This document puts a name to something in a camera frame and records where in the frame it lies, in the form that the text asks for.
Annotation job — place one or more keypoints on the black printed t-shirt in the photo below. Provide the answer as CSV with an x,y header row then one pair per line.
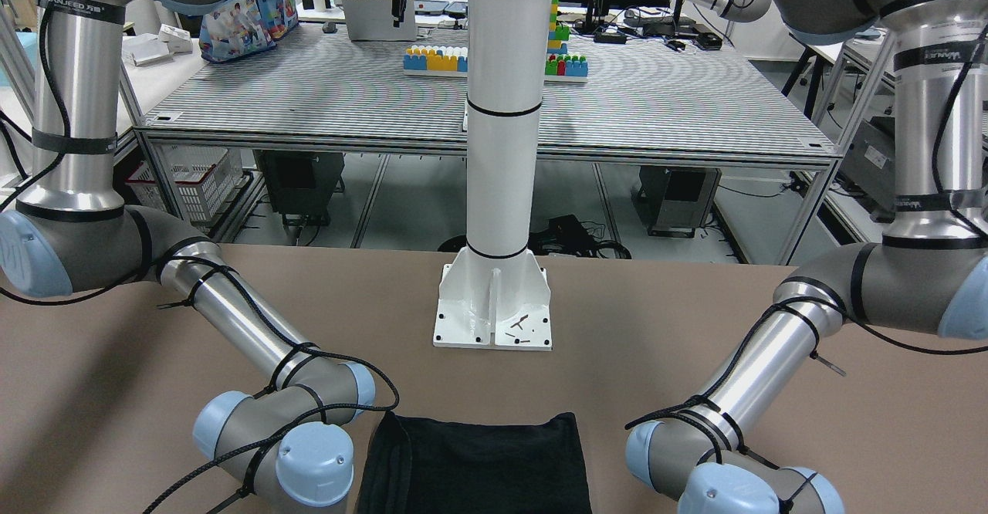
x,y
421,465

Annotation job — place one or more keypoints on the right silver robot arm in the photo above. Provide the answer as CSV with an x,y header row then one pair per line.
x,y
66,230

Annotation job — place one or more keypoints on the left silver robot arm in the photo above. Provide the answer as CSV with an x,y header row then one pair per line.
x,y
928,273

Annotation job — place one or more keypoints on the colourful toy block set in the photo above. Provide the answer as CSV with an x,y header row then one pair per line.
x,y
503,49

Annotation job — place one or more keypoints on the striped metal workbench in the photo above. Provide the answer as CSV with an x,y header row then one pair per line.
x,y
642,104

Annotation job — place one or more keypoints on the white plastic basket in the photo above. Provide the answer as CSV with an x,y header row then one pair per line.
x,y
204,177

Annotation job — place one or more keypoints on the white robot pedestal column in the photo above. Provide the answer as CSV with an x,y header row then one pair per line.
x,y
495,295

